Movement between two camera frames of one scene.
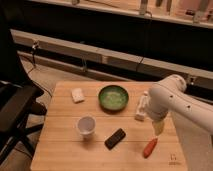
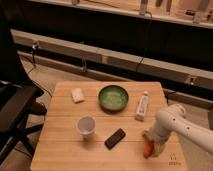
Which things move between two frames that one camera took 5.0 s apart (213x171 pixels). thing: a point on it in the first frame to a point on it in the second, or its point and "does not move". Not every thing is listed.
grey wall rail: x=111 y=57 does not move
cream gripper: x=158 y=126 to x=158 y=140
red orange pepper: x=149 y=148 does not move
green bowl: x=113 y=99 does not move
